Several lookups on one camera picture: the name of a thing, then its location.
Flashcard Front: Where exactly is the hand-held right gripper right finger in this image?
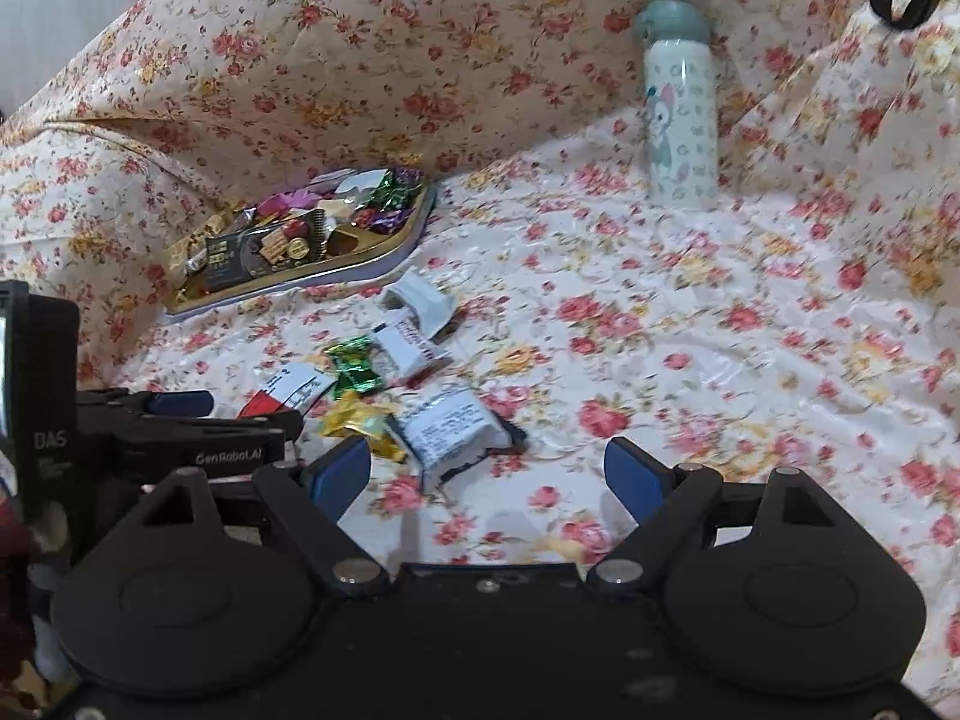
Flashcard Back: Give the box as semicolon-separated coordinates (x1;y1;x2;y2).
589;436;833;596

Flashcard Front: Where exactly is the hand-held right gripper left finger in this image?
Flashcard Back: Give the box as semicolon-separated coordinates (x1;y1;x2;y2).
139;435;391;596

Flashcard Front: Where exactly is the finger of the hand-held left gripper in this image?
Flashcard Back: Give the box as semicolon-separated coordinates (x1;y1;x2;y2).
79;388;215;418
247;409;305;458

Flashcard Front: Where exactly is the red and white snack packet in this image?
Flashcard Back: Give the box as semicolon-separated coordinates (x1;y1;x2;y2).
238;360;337;419

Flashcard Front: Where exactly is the gold foil snack packet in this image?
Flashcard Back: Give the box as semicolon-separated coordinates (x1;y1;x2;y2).
321;394;410;462

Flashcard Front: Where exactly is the green foil candy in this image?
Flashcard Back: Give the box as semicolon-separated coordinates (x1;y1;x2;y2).
322;337;387;398

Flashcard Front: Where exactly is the white and black snack packet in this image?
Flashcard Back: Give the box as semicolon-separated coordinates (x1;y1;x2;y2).
396;382;527;492

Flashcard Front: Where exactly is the white packet with red print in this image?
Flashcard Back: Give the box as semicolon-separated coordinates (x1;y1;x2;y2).
373;311;443;383

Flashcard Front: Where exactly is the gold tin tray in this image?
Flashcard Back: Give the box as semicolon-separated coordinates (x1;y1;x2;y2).
163;165;440;316

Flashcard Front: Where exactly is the pile of assorted wrapped snacks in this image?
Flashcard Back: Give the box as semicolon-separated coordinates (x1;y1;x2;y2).
176;165;428;293

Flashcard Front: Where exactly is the dark biscuit packet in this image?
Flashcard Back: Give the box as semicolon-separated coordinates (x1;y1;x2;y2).
202;221;312;293

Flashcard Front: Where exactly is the white cartoon print bottle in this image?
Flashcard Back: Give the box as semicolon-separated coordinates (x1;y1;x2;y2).
636;0;721;209

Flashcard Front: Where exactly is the black strap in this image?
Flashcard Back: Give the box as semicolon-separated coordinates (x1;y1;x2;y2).
868;0;960;29

